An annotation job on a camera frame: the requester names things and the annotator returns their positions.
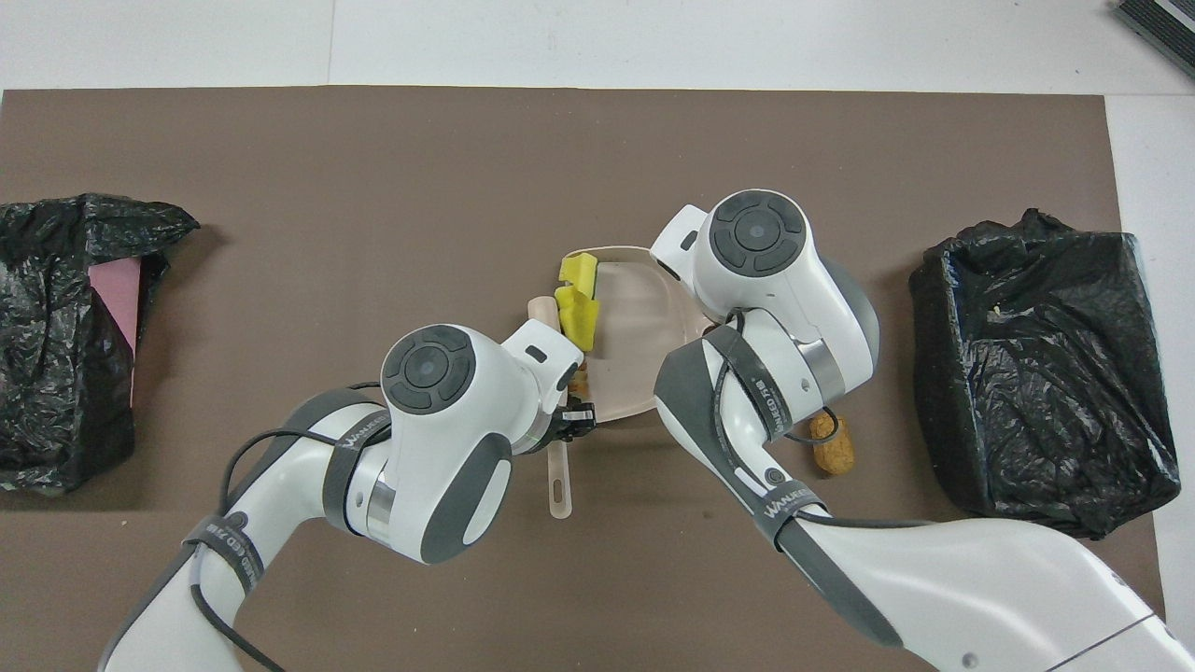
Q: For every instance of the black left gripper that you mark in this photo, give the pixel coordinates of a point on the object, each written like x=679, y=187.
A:
x=577, y=420

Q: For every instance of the beige hand brush black bristles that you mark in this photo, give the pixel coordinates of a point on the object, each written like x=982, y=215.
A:
x=556, y=459

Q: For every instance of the green topped yellow sponge piece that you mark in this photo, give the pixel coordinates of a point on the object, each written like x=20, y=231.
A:
x=579, y=322

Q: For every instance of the black bag lined bin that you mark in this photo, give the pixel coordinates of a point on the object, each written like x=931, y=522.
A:
x=1027, y=373

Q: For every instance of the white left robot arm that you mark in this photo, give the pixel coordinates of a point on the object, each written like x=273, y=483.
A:
x=429, y=369

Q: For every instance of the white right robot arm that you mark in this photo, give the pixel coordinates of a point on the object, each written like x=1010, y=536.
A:
x=756, y=229

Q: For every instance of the brown table mat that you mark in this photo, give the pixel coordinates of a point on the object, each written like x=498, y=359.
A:
x=373, y=187

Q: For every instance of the brown cork nugget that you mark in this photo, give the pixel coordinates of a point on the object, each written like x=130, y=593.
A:
x=834, y=453

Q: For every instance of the dark grey ribbed device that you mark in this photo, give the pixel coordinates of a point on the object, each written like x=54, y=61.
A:
x=1162, y=20

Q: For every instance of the pink bin with black bag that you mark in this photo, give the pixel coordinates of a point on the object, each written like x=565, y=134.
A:
x=56, y=401

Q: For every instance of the small yellow sponge piece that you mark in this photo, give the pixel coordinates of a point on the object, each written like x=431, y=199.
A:
x=577, y=271

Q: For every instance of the beige plastic dustpan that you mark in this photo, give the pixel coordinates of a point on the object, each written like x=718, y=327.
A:
x=644, y=345

